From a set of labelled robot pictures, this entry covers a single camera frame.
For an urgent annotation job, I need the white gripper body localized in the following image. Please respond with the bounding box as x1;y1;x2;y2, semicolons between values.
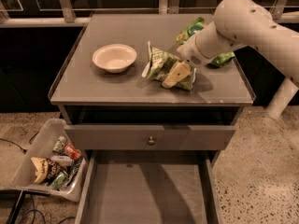
178;35;215;67

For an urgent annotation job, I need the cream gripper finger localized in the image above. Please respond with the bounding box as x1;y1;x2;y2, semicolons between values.
162;62;192;89

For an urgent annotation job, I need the green jalapeno chip bag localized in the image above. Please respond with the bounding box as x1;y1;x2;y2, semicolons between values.
142;42;196;91

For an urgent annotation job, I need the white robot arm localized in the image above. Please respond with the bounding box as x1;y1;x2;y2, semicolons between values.
178;0;299;119

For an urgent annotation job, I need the bright green chip bag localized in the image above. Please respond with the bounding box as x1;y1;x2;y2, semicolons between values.
176;17;237;67

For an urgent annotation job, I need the grey drawer cabinet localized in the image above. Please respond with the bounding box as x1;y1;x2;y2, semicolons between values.
48;13;257;224

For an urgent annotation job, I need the round metal drawer knob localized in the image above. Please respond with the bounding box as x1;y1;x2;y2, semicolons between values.
148;136;156;146

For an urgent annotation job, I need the grey top drawer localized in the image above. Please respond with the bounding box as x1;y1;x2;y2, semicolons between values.
64;124;235;150

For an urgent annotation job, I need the grey open middle drawer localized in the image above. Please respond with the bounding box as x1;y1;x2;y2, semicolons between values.
75;150;223;224

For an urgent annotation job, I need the dark blue snack bag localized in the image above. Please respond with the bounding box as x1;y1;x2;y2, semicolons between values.
66;157;83;186

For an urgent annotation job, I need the brown snack bag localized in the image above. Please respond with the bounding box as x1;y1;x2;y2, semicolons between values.
31;157;65;184

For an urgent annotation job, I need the white paper bowl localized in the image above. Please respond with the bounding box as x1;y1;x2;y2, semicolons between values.
93;44;137;74

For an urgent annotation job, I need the red soda can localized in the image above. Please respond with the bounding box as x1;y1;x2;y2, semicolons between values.
64;143;81;161

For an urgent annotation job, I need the green soda can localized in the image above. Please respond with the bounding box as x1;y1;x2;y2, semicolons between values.
52;136;67;153

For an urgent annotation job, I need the clear plastic storage bin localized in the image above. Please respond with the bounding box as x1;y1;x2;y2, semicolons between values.
10;119;87;202

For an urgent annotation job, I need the silver water bottle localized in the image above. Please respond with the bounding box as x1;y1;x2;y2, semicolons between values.
50;155;74;167

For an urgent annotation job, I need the green can lower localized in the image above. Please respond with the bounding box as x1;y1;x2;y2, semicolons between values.
50;171;68;190

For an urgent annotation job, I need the metal window railing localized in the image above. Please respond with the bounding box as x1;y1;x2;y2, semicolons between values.
0;0;299;27

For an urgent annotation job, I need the black floor cable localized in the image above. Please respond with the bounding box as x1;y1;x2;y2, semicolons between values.
0;130;40;155

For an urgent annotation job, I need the blue floor cable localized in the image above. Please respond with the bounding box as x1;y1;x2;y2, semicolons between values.
18;194;77;224

